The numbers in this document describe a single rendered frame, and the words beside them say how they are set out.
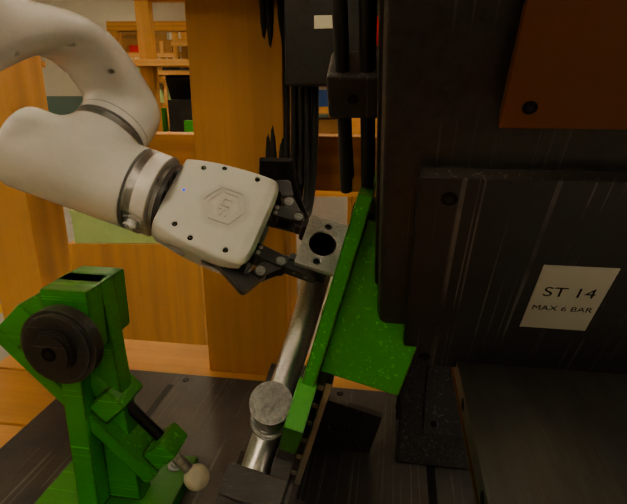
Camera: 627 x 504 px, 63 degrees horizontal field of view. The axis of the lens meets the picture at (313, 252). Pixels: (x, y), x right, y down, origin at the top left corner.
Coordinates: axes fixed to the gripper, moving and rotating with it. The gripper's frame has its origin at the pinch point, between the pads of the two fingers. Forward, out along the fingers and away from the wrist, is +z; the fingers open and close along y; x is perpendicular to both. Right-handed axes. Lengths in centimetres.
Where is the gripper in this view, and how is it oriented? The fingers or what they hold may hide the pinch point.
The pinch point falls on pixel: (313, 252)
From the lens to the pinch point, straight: 51.0
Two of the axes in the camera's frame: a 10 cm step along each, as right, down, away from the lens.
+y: 3.1, -8.5, 4.3
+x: -1.4, 4.1, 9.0
